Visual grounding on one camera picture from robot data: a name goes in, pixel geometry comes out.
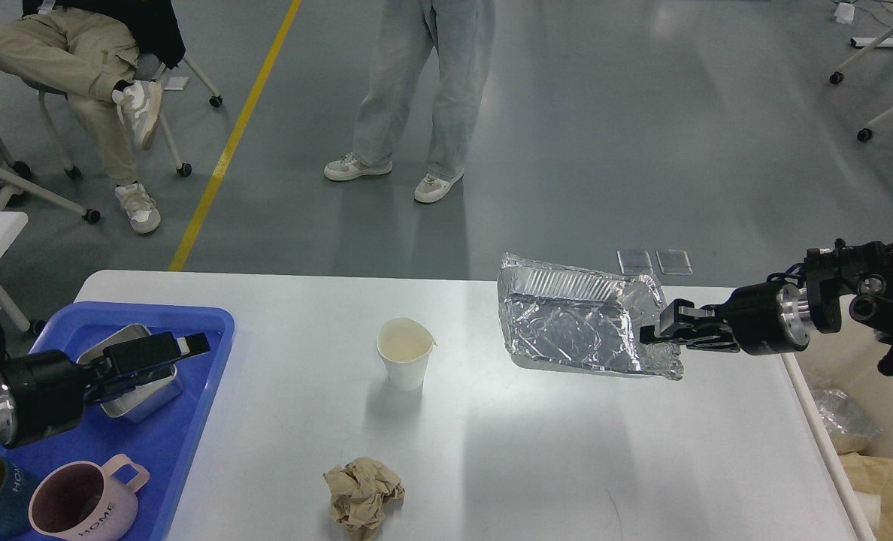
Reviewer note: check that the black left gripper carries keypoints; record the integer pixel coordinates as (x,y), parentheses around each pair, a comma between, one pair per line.
(44,394)

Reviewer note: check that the white paper cup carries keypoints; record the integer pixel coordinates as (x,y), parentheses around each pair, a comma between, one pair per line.
(405,346)

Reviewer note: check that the pink mug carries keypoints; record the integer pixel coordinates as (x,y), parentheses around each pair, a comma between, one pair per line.
(82,500)

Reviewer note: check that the floor plate right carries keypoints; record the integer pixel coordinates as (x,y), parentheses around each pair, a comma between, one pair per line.
(674,262)

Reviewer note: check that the white plastic bin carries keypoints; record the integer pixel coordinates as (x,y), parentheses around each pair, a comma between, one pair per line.
(847,361)

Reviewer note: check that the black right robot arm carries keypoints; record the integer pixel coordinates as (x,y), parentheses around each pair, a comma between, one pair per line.
(863,272)

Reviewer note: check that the seated person khaki trousers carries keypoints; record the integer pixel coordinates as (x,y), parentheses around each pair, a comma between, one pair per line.
(89,50)

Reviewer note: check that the blue plastic tray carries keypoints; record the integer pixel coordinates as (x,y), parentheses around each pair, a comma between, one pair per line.
(165,442)

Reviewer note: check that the floor plate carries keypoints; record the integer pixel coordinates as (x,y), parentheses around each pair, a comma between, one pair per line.
(674,262)
(634,261)

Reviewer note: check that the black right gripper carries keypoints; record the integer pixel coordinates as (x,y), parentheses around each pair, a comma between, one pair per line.
(764,318)

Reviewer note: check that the brown paper in bin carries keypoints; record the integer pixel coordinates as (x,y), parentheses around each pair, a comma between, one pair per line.
(873,476)

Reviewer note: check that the floor plate left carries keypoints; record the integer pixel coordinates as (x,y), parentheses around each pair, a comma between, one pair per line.
(634,261)

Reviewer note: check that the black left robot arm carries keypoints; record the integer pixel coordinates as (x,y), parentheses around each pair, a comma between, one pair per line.
(45,394)

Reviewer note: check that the crumpled foil in bin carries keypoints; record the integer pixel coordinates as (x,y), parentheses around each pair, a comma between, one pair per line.
(851,430)

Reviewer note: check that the brown paper ball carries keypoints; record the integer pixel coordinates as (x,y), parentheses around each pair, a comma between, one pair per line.
(359,493)

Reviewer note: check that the aluminium foil tray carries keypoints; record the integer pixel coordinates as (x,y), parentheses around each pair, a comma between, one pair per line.
(577,320)

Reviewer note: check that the stainless steel rectangular container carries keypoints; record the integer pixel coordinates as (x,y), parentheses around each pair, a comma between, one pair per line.
(144,400)

